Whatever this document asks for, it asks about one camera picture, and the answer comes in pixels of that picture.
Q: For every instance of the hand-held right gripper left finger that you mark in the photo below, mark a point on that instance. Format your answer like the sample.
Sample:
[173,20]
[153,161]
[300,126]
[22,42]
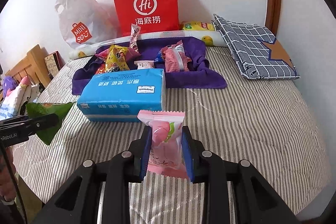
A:
[145,153]

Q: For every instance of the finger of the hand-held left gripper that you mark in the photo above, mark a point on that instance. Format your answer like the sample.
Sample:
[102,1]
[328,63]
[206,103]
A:
[15,120]
[44,123]

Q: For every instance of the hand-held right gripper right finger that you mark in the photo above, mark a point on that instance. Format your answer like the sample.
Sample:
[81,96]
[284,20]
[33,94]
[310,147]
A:
[187,155]

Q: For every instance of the green snack packet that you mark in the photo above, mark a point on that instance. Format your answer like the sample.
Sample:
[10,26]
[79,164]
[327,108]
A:
[52,111]

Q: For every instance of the pink peach snack packet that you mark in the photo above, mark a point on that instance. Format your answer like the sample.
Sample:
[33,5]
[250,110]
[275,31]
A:
[162,140]

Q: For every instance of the small white snack packet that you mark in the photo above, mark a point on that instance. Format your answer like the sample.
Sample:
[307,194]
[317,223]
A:
[143,64]

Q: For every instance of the yellow red snack packet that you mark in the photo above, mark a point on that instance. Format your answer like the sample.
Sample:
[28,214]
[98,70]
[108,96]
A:
[116,58]

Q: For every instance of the small blue snack packet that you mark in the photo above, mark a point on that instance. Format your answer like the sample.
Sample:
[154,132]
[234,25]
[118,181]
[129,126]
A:
[158,56]

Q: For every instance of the large pink snack packet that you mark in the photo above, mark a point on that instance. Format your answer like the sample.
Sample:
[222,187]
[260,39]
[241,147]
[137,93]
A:
[173,58]

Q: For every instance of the long stick snack packet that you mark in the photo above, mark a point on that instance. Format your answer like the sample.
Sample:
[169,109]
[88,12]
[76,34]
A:
[134,37]

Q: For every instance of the person's left hand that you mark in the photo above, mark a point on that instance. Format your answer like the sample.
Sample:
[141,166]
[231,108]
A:
[6,171]

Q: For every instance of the pink plush toy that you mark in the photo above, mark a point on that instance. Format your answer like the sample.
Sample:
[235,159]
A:
[15,92]

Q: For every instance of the wooden headboard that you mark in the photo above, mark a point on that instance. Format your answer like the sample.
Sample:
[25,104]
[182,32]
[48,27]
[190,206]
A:
[34,61]

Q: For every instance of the patterned book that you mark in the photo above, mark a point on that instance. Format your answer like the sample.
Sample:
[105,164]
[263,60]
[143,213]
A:
[53,61]

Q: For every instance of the blue tissue pack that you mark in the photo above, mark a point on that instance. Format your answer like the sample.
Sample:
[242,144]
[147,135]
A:
[123,92]

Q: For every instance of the striped bed mattress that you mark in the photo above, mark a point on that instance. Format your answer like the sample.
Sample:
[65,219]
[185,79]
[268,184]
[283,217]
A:
[249,121]

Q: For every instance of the purple towel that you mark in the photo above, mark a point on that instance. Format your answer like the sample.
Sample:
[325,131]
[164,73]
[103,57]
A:
[194,77]

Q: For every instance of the flat pink red snack packet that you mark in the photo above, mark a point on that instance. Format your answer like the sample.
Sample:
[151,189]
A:
[101,53]

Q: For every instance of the white plastic shopping bag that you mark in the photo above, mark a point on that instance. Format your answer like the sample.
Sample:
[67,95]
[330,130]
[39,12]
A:
[78,16]

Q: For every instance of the fruit-print paper roll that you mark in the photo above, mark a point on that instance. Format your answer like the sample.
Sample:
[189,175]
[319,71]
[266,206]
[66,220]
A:
[210,39]

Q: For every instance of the blue checked cloth with star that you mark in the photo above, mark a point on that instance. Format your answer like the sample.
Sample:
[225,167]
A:
[249,48]

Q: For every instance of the yellow chips bag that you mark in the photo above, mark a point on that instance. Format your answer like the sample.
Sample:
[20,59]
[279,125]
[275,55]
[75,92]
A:
[197,26]

